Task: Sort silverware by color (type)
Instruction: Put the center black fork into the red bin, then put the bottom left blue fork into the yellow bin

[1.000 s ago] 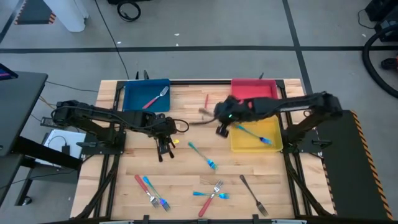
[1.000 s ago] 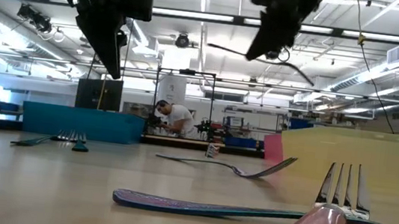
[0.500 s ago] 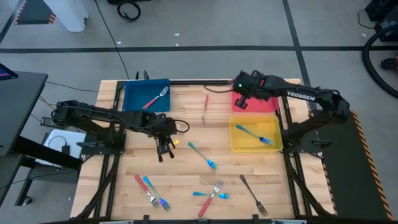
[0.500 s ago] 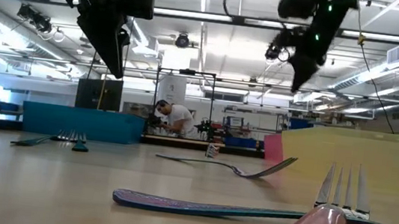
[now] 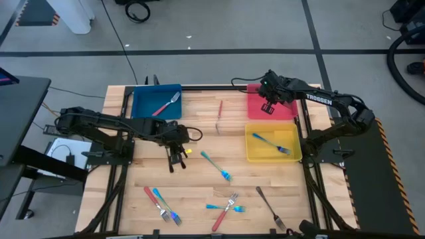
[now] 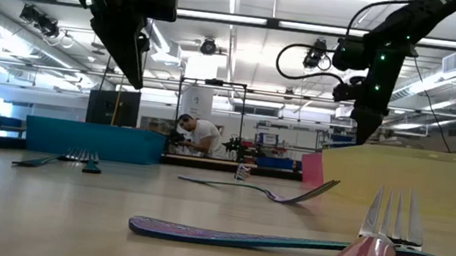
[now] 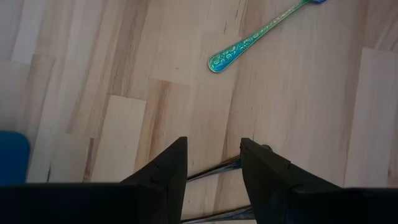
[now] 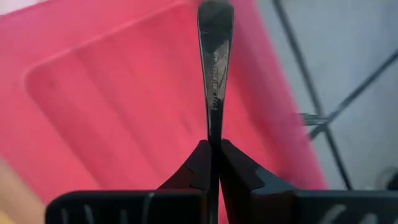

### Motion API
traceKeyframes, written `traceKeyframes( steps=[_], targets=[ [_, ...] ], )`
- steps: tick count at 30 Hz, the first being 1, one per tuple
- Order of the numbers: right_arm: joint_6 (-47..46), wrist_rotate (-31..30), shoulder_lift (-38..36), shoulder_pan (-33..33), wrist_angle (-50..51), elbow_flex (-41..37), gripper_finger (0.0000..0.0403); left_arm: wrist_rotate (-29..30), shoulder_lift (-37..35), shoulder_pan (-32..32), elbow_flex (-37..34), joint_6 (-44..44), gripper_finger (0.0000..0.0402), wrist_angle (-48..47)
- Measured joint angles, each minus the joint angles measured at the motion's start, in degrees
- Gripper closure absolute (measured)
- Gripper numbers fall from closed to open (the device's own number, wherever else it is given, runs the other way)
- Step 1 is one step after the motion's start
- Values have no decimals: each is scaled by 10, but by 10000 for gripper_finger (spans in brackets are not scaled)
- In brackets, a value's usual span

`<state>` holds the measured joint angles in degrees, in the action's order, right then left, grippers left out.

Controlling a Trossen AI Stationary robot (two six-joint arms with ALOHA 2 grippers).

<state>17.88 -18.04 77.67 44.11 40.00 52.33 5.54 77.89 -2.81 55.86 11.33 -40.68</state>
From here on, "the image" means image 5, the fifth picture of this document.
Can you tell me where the yellow plastic bin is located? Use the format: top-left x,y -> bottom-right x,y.
244,122 -> 303,163

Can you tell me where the red plastic bin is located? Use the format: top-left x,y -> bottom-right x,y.
246,83 -> 299,121

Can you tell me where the iridescent blue fork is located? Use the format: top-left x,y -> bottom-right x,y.
200,150 -> 234,182
251,132 -> 292,156
152,187 -> 183,227
205,203 -> 247,214

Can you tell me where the coiled black cable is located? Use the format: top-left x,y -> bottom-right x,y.
124,0 -> 151,24

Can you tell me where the long black floor cable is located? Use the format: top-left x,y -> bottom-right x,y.
100,0 -> 139,84

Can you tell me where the white box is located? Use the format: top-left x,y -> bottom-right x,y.
37,137 -> 93,181

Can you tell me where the black fork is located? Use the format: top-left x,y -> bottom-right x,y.
255,186 -> 288,232

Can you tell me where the thin black floor cable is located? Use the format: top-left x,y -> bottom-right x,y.
48,86 -> 106,100

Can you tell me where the black desk leg frame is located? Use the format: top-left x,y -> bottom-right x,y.
0,144 -> 90,222

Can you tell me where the white pillar base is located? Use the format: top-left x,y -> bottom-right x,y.
46,0 -> 96,35

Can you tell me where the black aluminium table frame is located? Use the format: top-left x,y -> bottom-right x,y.
79,84 -> 359,235

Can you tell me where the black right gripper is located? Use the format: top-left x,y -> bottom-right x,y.
258,68 -> 290,116

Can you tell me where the large black hazard-edged mat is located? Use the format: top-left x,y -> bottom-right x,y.
331,116 -> 421,236

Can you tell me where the small hazard-striped floor mat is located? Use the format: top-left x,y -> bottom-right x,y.
15,0 -> 61,27

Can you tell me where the dark desk monitor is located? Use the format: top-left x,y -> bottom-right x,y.
0,66 -> 20,87

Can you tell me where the black rounded object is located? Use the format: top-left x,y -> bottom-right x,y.
297,218 -> 321,238

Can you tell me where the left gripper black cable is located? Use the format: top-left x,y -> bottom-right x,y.
184,126 -> 204,143

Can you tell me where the dark grey desk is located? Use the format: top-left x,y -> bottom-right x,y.
0,75 -> 52,169

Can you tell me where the black power brick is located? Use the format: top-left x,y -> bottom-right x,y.
42,123 -> 60,137

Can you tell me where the red and black object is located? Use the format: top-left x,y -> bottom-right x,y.
406,58 -> 425,76

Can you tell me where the thick black hose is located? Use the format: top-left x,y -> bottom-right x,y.
386,25 -> 425,106

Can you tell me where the black equipment case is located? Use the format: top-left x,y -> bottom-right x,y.
388,0 -> 425,46

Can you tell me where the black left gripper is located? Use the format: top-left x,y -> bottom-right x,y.
155,119 -> 191,174

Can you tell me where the blue plastic bin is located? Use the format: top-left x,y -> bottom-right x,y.
131,83 -> 183,120

